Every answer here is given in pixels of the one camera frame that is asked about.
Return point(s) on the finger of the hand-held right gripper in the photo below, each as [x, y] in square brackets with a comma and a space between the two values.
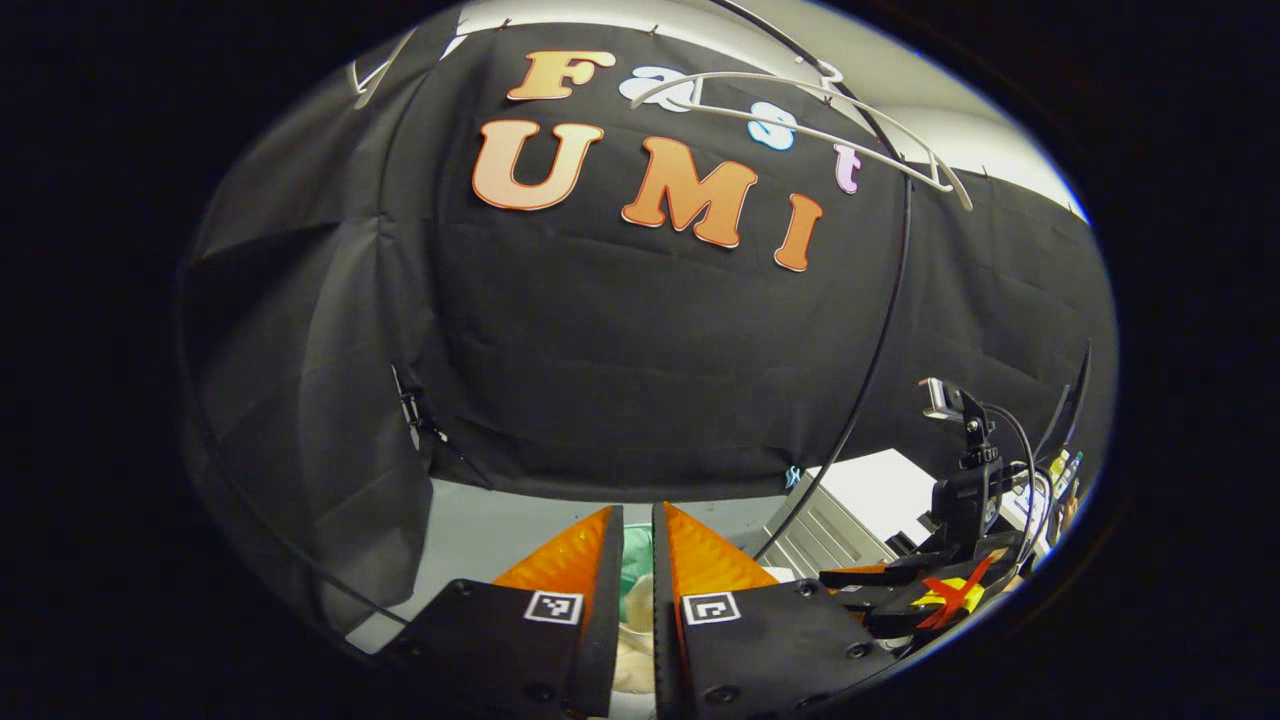
[860, 578]

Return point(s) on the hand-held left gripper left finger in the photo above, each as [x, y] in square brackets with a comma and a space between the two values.
[560, 650]

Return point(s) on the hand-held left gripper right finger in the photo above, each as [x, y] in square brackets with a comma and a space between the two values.
[760, 650]

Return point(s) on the cream shirt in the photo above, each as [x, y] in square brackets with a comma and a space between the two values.
[635, 650]

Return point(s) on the green laundry hamper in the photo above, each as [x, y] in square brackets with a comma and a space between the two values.
[636, 560]

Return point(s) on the white clothes hanger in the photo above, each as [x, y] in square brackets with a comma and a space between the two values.
[362, 85]
[958, 188]

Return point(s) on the white box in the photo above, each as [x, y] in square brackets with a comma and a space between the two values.
[870, 490]

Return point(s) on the yellow drink bottle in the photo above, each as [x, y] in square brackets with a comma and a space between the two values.
[1057, 468]

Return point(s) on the clear green-capped bottle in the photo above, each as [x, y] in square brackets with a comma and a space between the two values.
[1074, 472]

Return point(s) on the light blue tie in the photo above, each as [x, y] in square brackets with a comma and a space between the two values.
[792, 477]

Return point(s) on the black computer monitor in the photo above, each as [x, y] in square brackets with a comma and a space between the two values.
[1075, 400]

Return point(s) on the black clamp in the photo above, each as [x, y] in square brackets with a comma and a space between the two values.
[410, 405]

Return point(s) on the black backdrop cloth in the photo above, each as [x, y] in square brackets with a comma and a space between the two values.
[600, 350]

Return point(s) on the black clothes rail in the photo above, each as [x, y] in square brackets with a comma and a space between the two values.
[907, 230]

